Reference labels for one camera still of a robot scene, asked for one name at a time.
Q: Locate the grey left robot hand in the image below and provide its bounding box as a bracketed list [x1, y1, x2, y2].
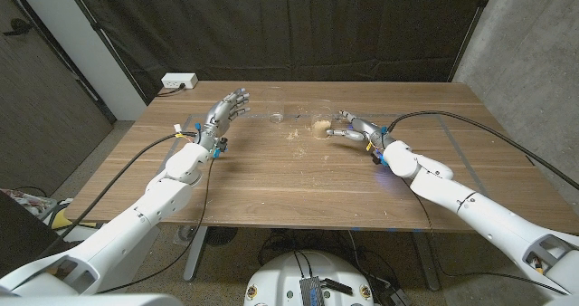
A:
[195, 87, 252, 152]

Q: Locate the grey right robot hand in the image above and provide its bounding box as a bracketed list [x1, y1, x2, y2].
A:
[325, 110, 395, 152]

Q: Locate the brown sugar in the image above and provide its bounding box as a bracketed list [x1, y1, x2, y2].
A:
[312, 120, 333, 139]

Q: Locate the clear plastic cup holding sugar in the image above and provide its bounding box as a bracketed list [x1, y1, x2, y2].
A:
[309, 100, 336, 140]

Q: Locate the white power strip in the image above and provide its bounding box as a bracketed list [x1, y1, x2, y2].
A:
[161, 72, 199, 90]

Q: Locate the black backdrop curtain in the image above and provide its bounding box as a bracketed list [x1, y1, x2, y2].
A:
[61, 0, 497, 104]

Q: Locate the round black fan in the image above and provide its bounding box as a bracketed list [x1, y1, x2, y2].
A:
[205, 226, 240, 247]

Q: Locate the grey table leg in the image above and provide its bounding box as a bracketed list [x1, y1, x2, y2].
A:
[183, 225, 209, 282]
[412, 231, 441, 292]

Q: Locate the black backdrop stand pole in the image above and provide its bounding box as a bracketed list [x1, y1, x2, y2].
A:
[61, 0, 150, 106]
[449, 0, 497, 83]

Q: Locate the black connector block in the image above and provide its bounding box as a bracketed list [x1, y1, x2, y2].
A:
[323, 277, 354, 296]

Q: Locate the grey ribbed adapter box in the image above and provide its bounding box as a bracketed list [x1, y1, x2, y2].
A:
[299, 276, 326, 306]

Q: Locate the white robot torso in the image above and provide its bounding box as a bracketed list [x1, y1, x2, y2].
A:
[242, 250, 375, 306]

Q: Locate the yellow item on floor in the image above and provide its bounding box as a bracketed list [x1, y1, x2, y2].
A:
[49, 208, 99, 230]

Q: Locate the patterned cloth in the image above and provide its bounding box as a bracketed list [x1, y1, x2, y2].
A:
[0, 187, 58, 215]

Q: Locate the white robot head cover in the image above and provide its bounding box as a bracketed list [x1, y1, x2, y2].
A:
[0, 293, 185, 306]

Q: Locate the dark chair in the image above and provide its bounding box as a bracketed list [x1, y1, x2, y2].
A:
[0, 191, 58, 275]

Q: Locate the black power strip cable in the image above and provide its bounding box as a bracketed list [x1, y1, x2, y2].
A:
[156, 83, 186, 98]

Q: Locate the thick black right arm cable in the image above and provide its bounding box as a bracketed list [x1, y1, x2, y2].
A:
[386, 110, 579, 192]

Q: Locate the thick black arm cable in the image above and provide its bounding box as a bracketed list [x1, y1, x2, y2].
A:
[40, 131, 200, 260]
[386, 110, 579, 192]

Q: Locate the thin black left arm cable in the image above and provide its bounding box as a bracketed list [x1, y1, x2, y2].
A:
[95, 157, 216, 295]

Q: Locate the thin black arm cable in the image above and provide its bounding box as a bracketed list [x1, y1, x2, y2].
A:
[95, 157, 216, 295]
[400, 175, 569, 296]

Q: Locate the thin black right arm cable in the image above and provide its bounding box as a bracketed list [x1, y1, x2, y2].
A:
[400, 175, 569, 296]

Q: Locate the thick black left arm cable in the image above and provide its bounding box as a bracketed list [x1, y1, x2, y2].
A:
[40, 131, 200, 260]

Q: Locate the black door handle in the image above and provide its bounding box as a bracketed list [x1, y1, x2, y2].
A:
[3, 18, 33, 38]

